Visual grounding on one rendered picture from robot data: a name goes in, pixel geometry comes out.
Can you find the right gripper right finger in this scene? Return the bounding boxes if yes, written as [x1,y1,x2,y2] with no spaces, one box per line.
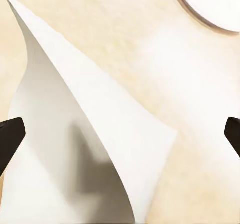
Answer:
[224,116,240,156]

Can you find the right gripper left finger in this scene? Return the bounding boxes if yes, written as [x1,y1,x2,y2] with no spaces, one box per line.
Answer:
[0,117,26,177]

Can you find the saucer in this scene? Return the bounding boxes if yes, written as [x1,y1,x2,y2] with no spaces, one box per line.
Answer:
[186,0,240,32]

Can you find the paper coffee filter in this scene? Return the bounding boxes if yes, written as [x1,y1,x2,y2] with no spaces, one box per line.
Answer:
[0,0,178,224]

